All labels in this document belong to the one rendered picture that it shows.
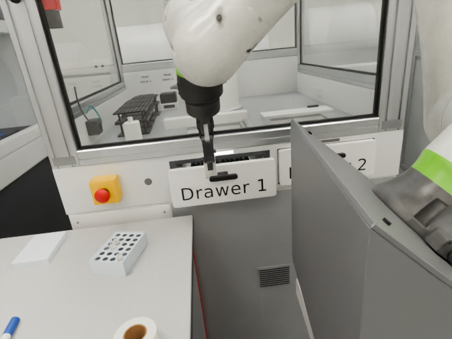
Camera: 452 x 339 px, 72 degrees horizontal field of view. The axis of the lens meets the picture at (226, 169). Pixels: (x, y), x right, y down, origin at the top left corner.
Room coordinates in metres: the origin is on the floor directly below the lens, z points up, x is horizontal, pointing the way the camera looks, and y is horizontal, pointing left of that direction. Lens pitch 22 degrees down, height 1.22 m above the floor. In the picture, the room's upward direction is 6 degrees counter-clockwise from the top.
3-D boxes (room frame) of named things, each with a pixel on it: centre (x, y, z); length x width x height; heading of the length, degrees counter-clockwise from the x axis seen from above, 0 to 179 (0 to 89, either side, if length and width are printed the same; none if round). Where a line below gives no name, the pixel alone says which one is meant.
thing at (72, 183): (1.33, 0.00, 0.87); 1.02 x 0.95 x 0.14; 93
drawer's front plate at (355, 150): (0.86, -0.30, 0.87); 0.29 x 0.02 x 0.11; 93
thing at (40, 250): (0.71, 0.51, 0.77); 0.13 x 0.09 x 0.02; 4
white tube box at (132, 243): (0.64, 0.28, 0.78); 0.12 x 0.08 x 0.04; 168
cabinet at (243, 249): (1.33, -0.01, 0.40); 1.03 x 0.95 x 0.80; 93
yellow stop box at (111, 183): (0.81, 0.34, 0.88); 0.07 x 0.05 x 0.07; 93
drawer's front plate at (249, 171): (0.78, 0.01, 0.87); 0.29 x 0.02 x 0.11; 93
